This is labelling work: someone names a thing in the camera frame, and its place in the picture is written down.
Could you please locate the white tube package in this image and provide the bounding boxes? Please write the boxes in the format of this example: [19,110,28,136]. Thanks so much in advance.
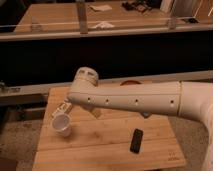
[52,102,73,117]

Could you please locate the blue sponge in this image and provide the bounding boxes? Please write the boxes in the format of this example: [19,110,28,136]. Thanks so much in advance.
[140,113,152,119]

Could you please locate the metal table rail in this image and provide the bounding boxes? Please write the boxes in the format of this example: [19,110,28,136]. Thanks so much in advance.
[0,70,213,107]

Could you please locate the black cable clutter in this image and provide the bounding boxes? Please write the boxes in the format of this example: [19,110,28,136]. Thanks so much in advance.
[122,0,161,13]

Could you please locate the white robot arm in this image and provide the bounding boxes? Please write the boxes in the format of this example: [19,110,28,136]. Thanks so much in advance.
[67,67,213,171]

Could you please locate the crumpled white paper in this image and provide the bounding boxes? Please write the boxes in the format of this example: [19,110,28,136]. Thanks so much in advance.
[92,21,114,29]

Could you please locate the black remote control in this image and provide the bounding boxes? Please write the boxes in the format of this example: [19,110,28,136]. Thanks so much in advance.
[130,129,143,154]

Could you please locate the white paper sheet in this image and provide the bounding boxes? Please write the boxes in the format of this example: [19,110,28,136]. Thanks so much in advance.
[89,5,112,12]

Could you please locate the wooden cutting board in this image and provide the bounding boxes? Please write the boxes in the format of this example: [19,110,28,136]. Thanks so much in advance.
[32,87,186,171]

